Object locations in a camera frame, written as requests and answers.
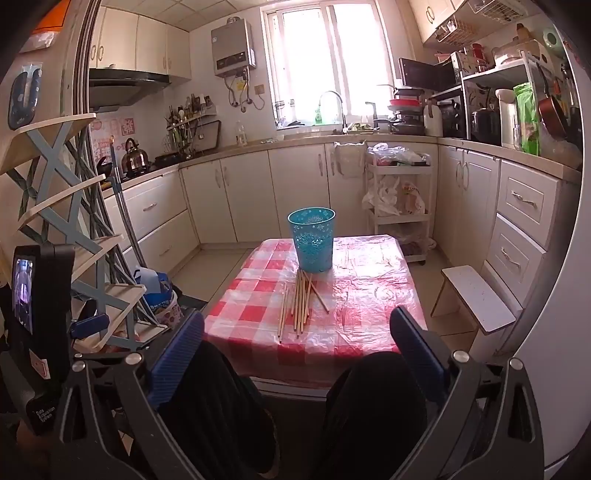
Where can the blue and white bag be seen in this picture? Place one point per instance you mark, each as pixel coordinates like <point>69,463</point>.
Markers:
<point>150,286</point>

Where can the black wok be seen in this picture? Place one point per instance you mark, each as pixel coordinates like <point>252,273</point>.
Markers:
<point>105,167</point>

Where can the person's left leg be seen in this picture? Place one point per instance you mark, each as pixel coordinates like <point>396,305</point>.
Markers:
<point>217,415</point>

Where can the white thermos pot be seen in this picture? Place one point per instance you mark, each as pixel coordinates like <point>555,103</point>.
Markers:
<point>507,120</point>

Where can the white trolley cart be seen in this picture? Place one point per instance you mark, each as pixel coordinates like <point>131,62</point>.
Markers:
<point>427,203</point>

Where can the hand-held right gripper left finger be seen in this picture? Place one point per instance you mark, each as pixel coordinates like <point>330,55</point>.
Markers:
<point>178,355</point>

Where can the chrome sink faucet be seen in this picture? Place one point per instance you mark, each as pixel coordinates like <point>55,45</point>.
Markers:
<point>342,110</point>

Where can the person's leg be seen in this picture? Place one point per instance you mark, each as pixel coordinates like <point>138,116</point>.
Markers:
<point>217,415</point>
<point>374,415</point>

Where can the crumpled clear plastic bags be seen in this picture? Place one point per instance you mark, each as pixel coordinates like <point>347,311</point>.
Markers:
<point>397,154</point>

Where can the black range hood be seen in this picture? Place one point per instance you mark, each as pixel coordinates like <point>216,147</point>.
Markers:
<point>124,83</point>

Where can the black gas stove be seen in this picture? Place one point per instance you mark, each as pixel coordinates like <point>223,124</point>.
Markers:
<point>168,160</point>

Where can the blue and cream tiered rack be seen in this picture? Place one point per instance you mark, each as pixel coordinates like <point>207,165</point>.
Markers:
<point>51,152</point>

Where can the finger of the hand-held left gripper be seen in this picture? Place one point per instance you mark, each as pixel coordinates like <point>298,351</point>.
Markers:
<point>90,326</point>
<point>89,309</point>

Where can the white cutting board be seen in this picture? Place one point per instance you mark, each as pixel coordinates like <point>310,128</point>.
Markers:
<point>433,122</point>

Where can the white countertop shelf rack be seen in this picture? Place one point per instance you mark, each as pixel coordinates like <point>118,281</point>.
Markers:
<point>498,74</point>

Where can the green dish soap bottle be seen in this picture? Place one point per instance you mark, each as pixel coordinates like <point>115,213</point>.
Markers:
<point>318,117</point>

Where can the patterned paper bag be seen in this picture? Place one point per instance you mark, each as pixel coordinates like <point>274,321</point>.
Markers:
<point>168,311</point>

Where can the red frying pan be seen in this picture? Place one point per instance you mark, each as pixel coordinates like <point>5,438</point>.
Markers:
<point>551,113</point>

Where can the kitchen window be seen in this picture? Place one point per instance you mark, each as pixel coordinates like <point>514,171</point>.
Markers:
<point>323,60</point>

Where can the orange fridge sticker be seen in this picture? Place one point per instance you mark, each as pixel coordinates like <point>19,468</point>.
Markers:
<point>53,16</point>

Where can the cream base cabinet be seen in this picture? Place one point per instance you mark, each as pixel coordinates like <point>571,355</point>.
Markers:
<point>521,217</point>
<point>258,194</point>
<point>152,221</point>

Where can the stack of pans and bowls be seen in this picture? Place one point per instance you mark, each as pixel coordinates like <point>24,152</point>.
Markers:
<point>406,115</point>

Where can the person's right leg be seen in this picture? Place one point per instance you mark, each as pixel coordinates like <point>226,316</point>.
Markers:
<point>374,415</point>

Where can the blue fridge magnet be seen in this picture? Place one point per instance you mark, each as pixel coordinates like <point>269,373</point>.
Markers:
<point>25,97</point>

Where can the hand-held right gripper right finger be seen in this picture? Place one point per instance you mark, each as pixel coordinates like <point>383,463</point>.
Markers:
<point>418,355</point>

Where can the white wooden stool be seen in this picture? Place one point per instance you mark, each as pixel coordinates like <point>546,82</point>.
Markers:
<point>480,300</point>

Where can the black floor mat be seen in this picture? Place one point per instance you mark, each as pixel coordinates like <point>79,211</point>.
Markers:
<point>191,302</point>

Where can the white plastic bag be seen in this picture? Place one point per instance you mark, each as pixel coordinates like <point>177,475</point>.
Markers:
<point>383,198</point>

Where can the silver water heater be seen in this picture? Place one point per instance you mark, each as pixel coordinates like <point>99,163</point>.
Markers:
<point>233,46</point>

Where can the steel kettle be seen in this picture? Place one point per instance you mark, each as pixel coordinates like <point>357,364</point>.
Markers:
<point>135,159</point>

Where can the bunch of wooden chopsticks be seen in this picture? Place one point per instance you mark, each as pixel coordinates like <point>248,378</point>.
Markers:
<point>302,300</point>

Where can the green packet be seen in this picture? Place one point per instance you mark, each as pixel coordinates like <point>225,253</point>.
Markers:
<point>526,120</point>

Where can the wall utensil rack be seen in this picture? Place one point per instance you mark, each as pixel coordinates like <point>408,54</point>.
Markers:
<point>184,120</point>

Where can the orange printed plastic bag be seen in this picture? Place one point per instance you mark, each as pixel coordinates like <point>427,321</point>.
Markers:
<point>412,198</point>

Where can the red checked plastic tablecloth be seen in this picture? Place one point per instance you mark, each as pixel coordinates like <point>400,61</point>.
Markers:
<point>369,295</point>

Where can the cream wall cabinet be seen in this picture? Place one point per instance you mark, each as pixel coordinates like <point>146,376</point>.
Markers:
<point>434,16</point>
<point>138,41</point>

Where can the black countertop appliance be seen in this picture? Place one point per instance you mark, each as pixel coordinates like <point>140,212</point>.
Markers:
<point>452,120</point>

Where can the white hanging trash bin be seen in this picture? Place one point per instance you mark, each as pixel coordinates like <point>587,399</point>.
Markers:
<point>349,159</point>

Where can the clear plastic bag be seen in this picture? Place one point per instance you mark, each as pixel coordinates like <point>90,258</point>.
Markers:
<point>561,147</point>

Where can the blue perforated plastic bucket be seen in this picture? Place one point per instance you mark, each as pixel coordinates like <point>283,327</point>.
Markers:
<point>311,244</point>

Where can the black microwave oven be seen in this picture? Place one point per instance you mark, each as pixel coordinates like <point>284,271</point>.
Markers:
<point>425,74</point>

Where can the green round wall gadget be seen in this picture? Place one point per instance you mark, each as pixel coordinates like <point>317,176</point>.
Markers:
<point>551,38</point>

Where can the dark framed tray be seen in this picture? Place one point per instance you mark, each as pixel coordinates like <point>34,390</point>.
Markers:
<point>210,136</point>

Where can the white lidded pot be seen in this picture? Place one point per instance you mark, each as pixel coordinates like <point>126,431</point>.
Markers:
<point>515,53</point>

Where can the pink wall stickers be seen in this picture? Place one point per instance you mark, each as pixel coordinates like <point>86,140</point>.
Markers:
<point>106,134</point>

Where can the black rice cooker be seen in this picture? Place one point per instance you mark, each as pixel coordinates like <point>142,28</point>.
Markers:
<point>485,127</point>

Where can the clear plastic bottle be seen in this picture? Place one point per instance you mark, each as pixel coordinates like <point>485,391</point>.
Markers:
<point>240,136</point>

